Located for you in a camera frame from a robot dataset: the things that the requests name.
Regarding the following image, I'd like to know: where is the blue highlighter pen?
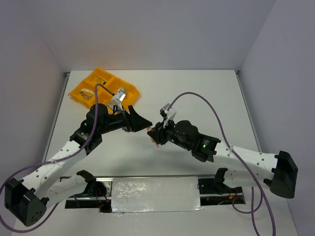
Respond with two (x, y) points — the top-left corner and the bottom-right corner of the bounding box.
(106, 102), (114, 109)

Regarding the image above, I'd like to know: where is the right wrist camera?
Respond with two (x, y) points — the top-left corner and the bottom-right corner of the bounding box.
(159, 103), (177, 128)

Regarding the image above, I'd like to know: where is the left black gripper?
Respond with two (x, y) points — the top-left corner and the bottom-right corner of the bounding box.
(98, 105), (152, 135)

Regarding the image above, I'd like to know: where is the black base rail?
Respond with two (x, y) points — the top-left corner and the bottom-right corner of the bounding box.
(64, 176), (245, 213)

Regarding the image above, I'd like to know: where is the silver foil covered plate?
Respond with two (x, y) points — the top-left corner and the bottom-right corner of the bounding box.
(111, 177), (202, 213)

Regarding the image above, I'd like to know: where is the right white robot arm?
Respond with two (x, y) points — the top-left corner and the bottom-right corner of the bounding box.
(147, 120), (298, 199)

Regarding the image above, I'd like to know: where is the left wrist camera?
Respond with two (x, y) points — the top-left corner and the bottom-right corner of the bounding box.
(111, 91), (126, 111)

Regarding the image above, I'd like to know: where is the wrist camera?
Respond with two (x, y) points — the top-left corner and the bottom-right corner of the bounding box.
(111, 91), (126, 111)
(159, 103), (177, 128)

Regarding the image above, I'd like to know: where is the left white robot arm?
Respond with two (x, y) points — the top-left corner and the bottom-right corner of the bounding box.
(1, 103), (152, 228)

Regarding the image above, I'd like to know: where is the yellow compartment tray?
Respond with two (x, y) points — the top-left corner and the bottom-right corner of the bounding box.
(68, 67), (140, 113)

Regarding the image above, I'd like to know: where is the clear tape roll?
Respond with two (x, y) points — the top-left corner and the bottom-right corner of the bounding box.
(80, 88), (95, 99)

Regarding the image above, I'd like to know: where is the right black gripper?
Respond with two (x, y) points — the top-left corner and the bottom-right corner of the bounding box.
(147, 117), (192, 151)

